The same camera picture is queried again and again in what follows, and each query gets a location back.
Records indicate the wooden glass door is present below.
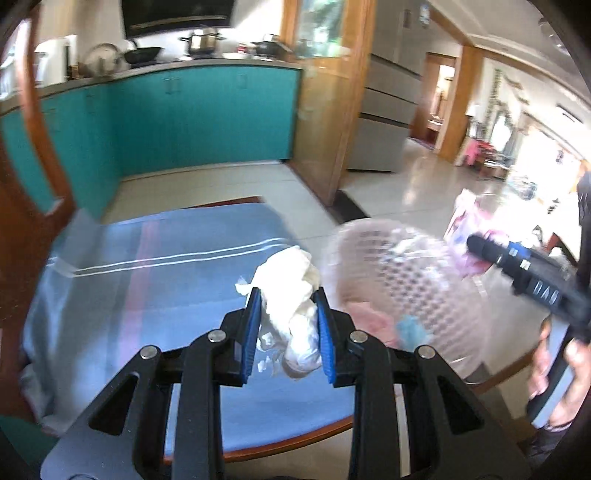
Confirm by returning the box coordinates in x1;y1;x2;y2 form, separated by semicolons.
279;0;377;208

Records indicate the person's right hand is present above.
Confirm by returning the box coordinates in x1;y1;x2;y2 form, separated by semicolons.
526;319;591;430

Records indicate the wooden door frame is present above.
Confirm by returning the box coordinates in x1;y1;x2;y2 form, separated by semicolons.
410;51;485;166

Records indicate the white tissue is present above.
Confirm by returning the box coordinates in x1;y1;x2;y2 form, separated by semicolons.
235;246;324;380

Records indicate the pink printed wrapper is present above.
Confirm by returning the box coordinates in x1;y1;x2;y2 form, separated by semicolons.
344;300;400;347

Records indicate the dark door mat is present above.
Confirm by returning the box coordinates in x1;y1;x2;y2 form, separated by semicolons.
337;188;370;223

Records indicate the light blue cloth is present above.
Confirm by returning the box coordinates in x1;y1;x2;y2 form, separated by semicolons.
394;316;432;347

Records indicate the carved wooden chair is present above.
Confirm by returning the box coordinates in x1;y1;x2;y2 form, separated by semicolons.
0;0;529;467

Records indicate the blue striped seat cushion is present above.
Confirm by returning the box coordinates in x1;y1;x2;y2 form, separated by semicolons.
21;203;402;455

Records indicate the dark pot with handle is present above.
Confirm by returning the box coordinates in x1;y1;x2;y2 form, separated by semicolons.
252;33;294;58

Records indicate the round steel lid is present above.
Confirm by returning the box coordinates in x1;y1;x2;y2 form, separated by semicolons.
85;42;124;77

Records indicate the ceiling lamp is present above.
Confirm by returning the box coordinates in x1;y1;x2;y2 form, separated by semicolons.
538;16;566;51

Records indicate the white air conditioner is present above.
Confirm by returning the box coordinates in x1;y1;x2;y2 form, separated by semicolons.
556;105;586;124

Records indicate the green garland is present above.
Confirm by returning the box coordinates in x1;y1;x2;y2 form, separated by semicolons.
485;67;504;134

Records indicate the pink patterned packet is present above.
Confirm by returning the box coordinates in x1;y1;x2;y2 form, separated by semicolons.
443;189;497;280

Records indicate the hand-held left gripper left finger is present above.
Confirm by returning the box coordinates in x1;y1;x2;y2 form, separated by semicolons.
39;286;264;480

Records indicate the steel cooking pot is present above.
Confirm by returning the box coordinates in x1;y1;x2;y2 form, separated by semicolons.
179;28;227;55

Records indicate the black wok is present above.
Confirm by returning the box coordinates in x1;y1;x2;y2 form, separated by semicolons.
124;44;166;64

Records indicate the white plastic mesh basket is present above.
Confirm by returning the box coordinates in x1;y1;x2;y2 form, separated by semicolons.
321;219;492;384

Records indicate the grey refrigerator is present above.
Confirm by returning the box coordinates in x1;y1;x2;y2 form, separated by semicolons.
346;0;432;174

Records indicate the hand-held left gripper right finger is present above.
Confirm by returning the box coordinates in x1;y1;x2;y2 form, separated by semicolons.
315;286;529;480

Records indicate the black range hood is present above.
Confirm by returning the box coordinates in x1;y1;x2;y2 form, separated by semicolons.
121;0;236;38

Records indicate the person's right forearm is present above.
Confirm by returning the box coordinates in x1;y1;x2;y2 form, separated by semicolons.
526;422;578;467

